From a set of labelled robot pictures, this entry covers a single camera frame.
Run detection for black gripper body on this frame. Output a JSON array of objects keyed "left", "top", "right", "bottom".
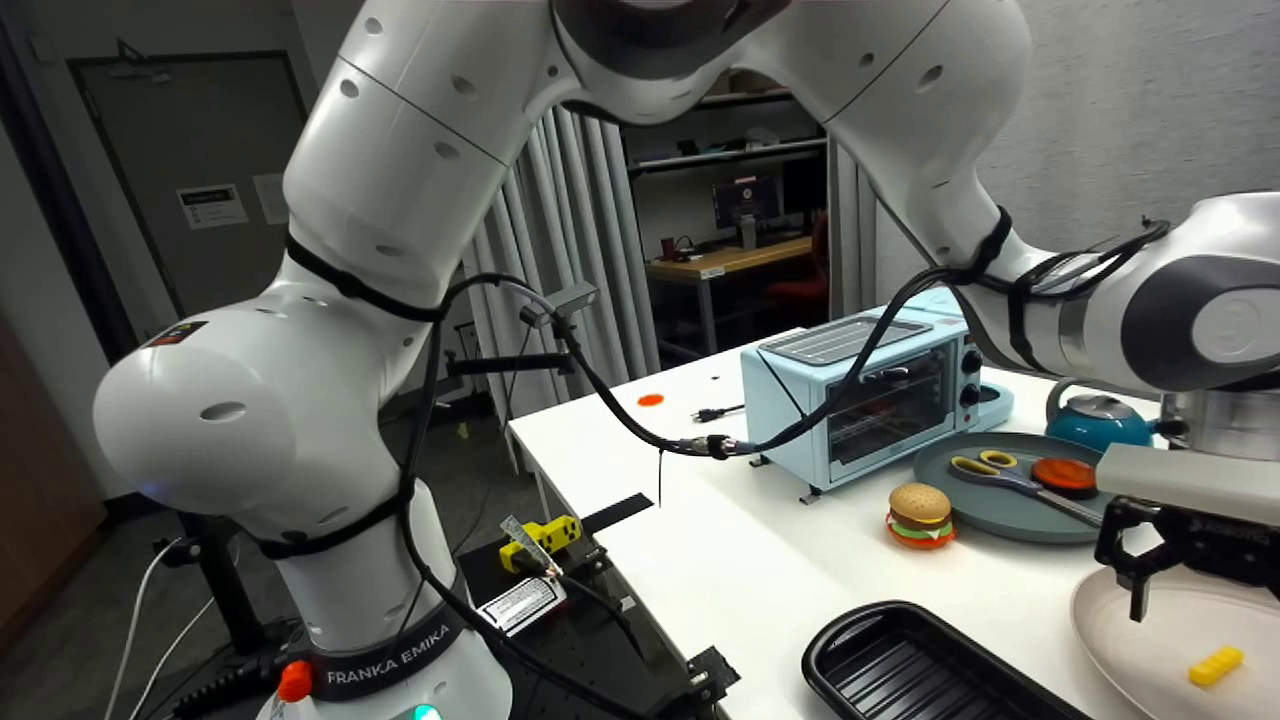
[{"left": 1093, "top": 496, "right": 1280, "bottom": 590}]

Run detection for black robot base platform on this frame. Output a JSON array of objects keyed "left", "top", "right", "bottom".
[{"left": 157, "top": 384, "right": 746, "bottom": 720}]

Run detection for beige plate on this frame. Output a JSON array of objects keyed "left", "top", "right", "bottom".
[{"left": 1071, "top": 563, "right": 1280, "bottom": 720}]

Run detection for dark grey plate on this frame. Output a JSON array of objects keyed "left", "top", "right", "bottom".
[{"left": 911, "top": 428, "right": 1139, "bottom": 549}]

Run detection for black plastic tray bin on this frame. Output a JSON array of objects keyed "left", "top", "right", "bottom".
[{"left": 800, "top": 596, "right": 1095, "bottom": 720}]

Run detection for yellow toy fry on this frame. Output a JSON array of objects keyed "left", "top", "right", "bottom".
[{"left": 1184, "top": 644, "right": 1249, "bottom": 690}]

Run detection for red round toy slice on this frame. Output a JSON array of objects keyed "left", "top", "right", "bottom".
[{"left": 1028, "top": 455, "right": 1105, "bottom": 498}]

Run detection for teal kettle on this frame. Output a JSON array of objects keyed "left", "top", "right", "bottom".
[{"left": 1041, "top": 374, "right": 1167, "bottom": 450}]

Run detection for toy burger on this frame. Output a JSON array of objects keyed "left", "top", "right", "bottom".
[{"left": 885, "top": 479, "right": 962, "bottom": 552}]

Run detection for light blue toaster oven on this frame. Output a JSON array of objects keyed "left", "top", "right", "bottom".
[{"left": 742, "top": 283, "right": 1017, "bottom": 496}]

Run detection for wooden background desk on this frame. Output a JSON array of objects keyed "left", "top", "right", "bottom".
[{"left": 644, "top": 232, "right": 821, "bottom": 365}]

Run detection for yellow black clamp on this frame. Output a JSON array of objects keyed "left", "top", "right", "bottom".
[{"left": 496, "top": 513, "right": 589, "bottom": 581}]

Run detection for white curtain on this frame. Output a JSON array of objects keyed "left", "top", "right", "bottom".
[{"left": 458, "top": 103, "right": 663, "bottom": 403}]

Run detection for white bottle orange cap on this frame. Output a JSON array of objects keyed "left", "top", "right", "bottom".
[{"left": 257, "top": 657, "right": 325, "bottom": 720}]

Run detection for brown wooden panel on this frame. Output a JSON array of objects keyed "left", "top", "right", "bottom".
[{"left": 0, "top": 310, "right": 109, "bottom": 657}]

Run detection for yellow handled scissors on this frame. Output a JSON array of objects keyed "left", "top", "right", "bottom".
[{"left": 949, "top": 448, "right": 1112, "bottom": 532}]

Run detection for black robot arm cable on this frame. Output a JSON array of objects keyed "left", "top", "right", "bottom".
[{"left": 397, "top": 215, "right": 1184, "bottom": 463}]

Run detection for silver metal bracket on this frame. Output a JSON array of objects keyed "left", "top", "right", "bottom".
[{"left": 474, "top": 574, "right": 569, "bottom": 634}]

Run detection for grey camera on stand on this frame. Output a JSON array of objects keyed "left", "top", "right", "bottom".
[{"left": 442, "top": 279, "right": 599, "bottom": 403}]

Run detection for white floor cable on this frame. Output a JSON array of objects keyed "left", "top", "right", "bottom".
[{"left": 97, "top": 532, "right": 223, "bottom": 720}]

